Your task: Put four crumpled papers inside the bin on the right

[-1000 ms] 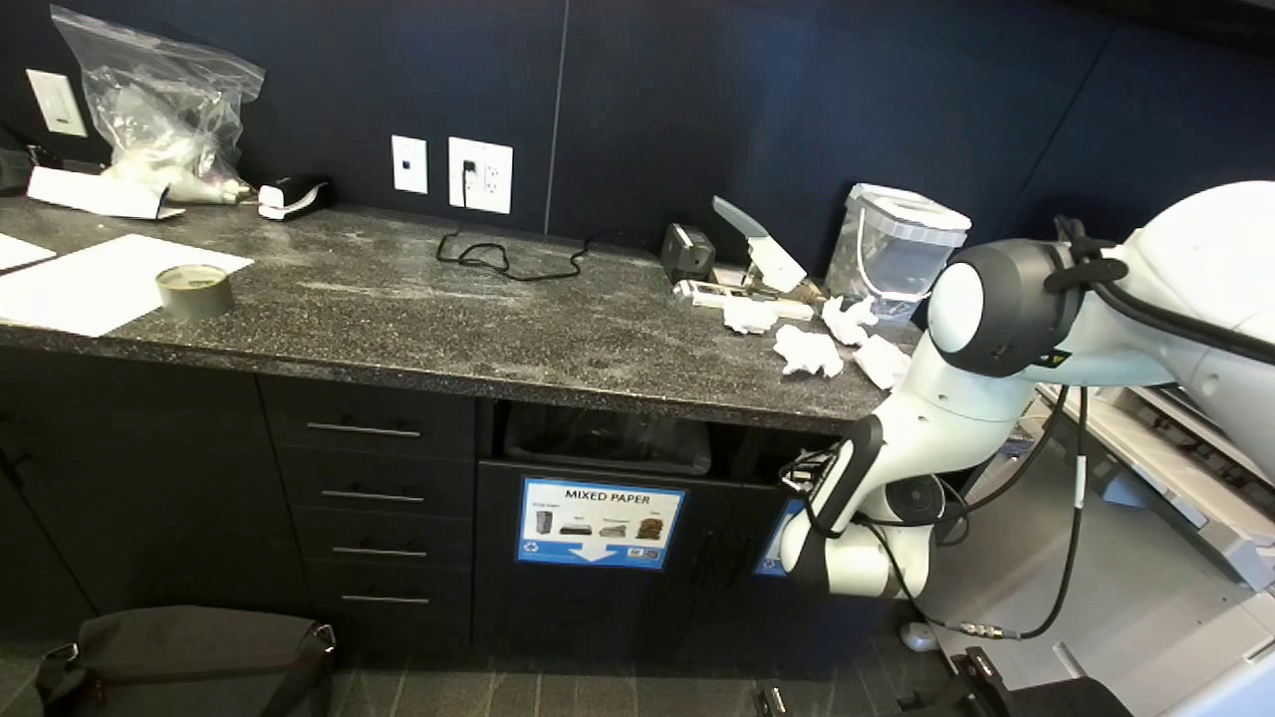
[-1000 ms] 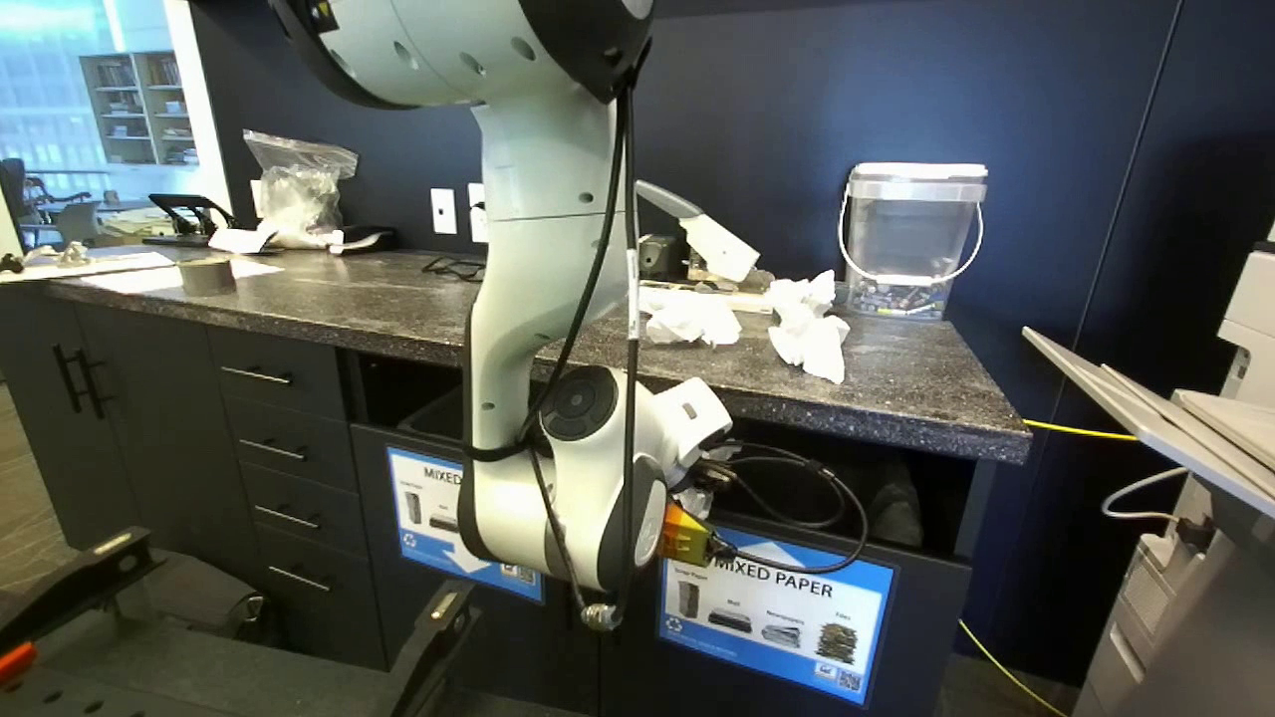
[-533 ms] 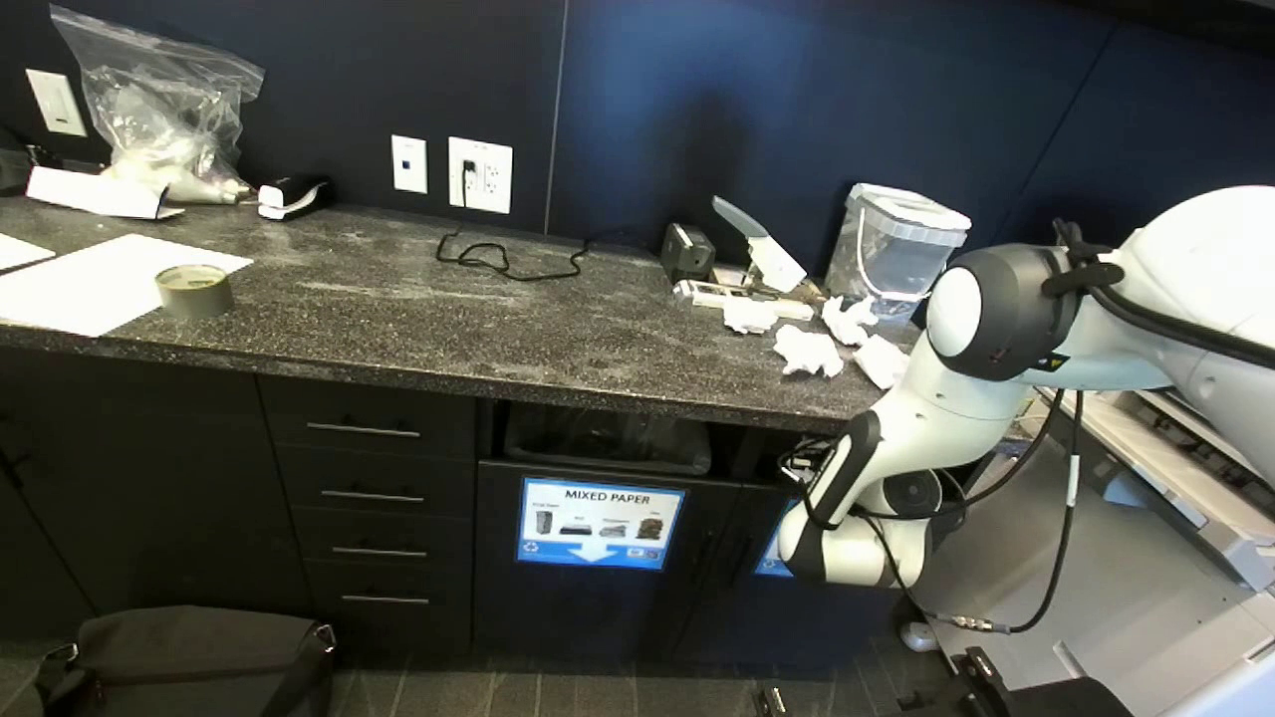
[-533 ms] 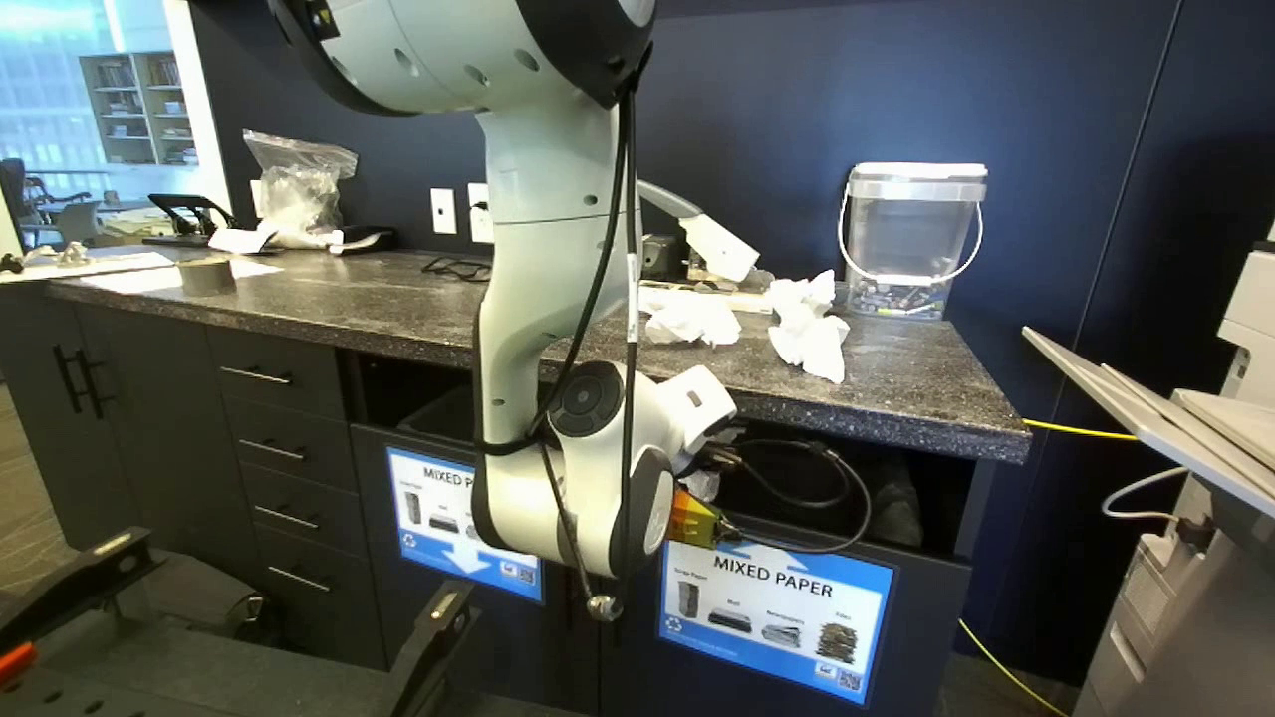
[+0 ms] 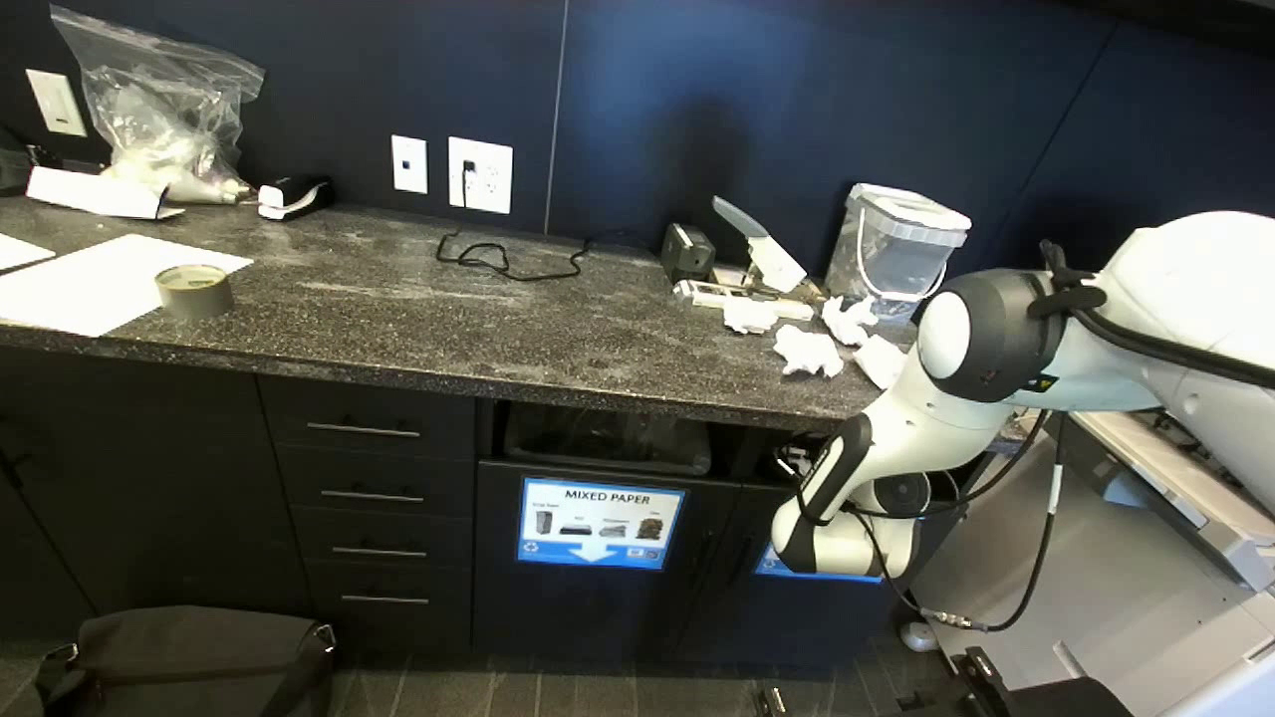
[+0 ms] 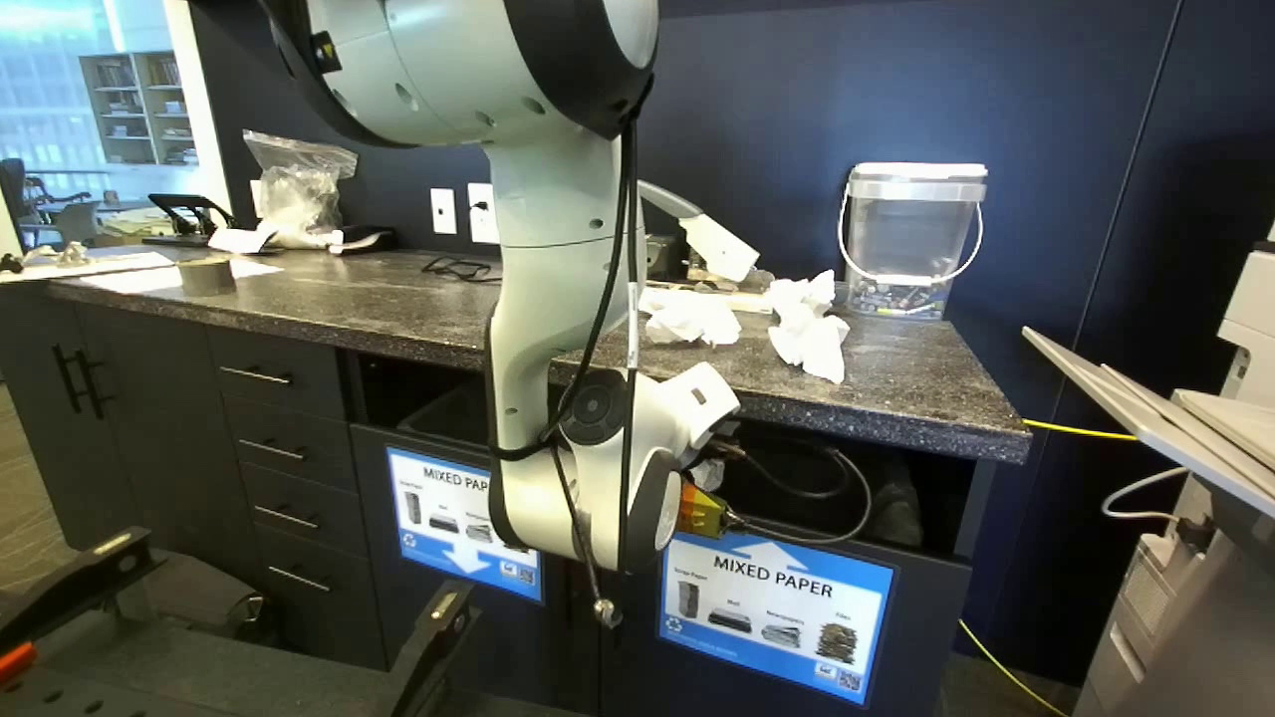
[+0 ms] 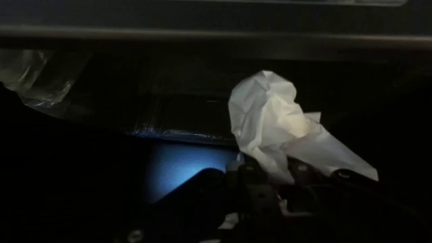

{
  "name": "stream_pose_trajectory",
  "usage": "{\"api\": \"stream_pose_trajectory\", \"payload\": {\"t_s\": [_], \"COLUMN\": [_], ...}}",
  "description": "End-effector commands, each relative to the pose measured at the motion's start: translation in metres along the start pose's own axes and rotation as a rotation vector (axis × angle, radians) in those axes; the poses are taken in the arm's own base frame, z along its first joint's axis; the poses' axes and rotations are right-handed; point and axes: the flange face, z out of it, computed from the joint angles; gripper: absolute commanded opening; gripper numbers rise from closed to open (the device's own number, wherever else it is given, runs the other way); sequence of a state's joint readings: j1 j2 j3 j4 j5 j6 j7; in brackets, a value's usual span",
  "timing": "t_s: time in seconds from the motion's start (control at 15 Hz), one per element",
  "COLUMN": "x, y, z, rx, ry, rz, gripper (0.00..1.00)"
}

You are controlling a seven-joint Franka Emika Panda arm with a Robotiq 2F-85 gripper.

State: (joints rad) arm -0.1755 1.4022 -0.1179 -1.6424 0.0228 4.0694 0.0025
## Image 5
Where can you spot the white paper ball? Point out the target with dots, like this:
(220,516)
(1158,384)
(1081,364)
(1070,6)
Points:
(806,351)
(878,360)
(752,319)
(845,319)

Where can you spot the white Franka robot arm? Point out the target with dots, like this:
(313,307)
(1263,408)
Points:
(1198,306)

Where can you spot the black bin with liner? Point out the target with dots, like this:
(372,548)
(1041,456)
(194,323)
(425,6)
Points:
(603,440)

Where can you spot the dark bin cabinet door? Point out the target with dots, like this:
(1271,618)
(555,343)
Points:
(600,611)
(744,625)

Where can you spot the beige paper scrap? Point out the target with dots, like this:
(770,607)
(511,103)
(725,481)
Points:
(703,287)

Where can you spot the small black desk device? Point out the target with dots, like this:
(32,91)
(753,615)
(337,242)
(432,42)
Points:
(688,247)

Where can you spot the blue sign with down arrow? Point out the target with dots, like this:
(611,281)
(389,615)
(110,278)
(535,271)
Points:
(600,525)

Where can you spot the large white outlet plate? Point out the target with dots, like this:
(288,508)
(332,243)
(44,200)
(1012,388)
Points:
(478,178)

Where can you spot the blue sign with up arrow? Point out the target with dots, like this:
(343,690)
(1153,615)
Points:
(765,569)

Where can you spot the clear plastic bucket with lid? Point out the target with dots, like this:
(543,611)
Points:
(899,254)

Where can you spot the white and black stapler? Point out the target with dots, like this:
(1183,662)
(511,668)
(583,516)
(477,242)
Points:
(283,200)

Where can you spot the beige masking tape roll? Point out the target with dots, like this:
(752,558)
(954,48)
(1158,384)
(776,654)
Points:
(194,298)

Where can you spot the black wheeled base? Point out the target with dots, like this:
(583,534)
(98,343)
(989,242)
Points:
(989,684)

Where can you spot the dark counter cabinet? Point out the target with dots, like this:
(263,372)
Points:
(145,492)

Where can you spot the clear plastic bag with contents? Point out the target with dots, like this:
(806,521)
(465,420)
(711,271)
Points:
(163,107)

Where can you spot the black bag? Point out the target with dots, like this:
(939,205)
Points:
(186,659)

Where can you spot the large white paper sheet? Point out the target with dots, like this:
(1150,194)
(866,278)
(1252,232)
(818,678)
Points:
(92,286)

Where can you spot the white office printer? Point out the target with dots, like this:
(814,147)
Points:
(1129,625)

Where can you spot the white booklet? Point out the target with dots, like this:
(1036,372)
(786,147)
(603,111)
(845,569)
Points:
(92,194)

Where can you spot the small white wall plate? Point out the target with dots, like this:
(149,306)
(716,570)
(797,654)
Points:
(406,165)

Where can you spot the white wall switch plate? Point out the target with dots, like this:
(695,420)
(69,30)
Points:
(58,103)

